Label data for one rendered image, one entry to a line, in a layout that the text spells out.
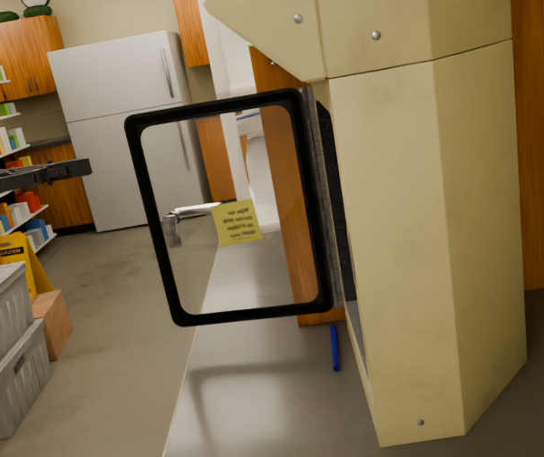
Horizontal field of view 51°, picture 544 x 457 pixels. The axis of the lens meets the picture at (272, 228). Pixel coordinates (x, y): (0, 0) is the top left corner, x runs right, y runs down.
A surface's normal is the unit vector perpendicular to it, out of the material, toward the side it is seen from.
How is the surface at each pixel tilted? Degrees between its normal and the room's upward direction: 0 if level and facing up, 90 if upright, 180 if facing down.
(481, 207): 90
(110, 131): 90
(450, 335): 90
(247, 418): 0
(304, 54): 90
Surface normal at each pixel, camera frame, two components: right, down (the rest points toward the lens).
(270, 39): 0.00, 0.29
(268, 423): -0.17, -0.94
